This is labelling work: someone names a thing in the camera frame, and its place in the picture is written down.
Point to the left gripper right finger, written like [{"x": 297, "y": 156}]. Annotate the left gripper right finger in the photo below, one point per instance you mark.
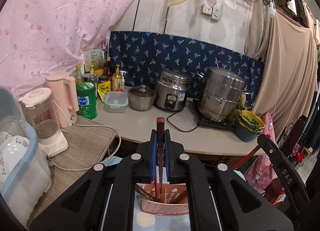
[{"x": 172, "y": 150}]

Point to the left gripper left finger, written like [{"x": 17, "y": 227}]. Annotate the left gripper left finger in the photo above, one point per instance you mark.
[{"x": 146, "y": 170}]

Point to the dark maroon chopstick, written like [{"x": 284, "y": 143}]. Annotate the dark maroon chopstick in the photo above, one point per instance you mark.
[{"x": 160, "y": 149}]

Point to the bright red chopstick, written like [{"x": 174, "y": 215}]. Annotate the bright red chopstick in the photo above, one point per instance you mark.
[{"x": 246, "y": 158}]

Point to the red chopstick in basket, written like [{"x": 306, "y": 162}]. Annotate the red chopstick in basket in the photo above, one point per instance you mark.
[{"x": 155, "y": 187}]

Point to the pink floral apron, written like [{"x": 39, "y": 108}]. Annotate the pink floral apron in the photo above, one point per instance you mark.
[{"x": 260, "y": 174}]

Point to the dark chopstick in basket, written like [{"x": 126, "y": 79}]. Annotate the dark chopstick in basket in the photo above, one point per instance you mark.
[{"x": 143, "y": 193}]

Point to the pink perforated utensil basket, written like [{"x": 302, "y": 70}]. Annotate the pink perforated utensil basket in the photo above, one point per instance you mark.
[{"x": 165, "y": 206}]

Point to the small lidded steel pot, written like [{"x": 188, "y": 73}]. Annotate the small lidded steel pot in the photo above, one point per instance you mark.
[{"x": 141, "y": 98}]

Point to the clear food container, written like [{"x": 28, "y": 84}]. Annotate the clear food container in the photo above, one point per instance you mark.
[{"x": 116, "y": 102}]

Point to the blue planet print tablecloth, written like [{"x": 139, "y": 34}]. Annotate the blue planet print tablecloth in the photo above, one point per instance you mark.
[{"x": 144, "y": 221}]

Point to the blue basin with vegetables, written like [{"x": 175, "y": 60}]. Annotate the blue basin with vegetables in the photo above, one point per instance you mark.
[{"x": 248, "y": 126}]

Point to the steel rice cooker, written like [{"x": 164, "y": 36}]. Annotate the steel rice cooker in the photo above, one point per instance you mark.
[{"x": 171, "y": 89}]

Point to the yellow oil bottle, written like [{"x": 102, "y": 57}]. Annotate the yellow oil bottle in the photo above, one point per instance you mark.
[{"x": 116, "y": 79}]

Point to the green canister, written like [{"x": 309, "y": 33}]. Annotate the green canister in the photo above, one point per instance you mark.
[{"x": 87, "y": 101}]

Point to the yellow snack packet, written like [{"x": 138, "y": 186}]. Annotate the yellow snack packet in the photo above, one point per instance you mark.
[{"x": 103, "y": 89}]

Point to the stacked steel steamer pot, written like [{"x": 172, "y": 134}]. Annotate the stacked steel steamer pot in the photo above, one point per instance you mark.
[{"x": 221, "y": 91}]

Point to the pink electric kettle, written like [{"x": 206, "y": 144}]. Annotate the pink electric kettle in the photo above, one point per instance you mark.
[{"x": 63, "y": 89}]

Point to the navy floral backsplash cloth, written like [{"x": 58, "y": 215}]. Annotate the navy floral backsplash cloth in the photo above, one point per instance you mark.
[{"x": 143, "y": 55}]

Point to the white carton box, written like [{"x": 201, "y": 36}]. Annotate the white carton box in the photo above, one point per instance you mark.
[{"x": 93, "y": 57}]

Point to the white blender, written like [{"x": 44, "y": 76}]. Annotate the white blender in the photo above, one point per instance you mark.
[{"x": 37, "y": 107}]

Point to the white dish drainer box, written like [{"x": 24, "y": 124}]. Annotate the white dish drainer box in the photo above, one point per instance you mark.
[{"x": 25, "y": 173}]

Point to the beige curtain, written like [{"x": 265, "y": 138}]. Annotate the beige curtain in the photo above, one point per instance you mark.
[{"x": 289, "y": 53}]

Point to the pink dotted curtain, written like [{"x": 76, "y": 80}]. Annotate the pink dotted curtain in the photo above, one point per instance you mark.
[{"x": 41, "y": 37}]

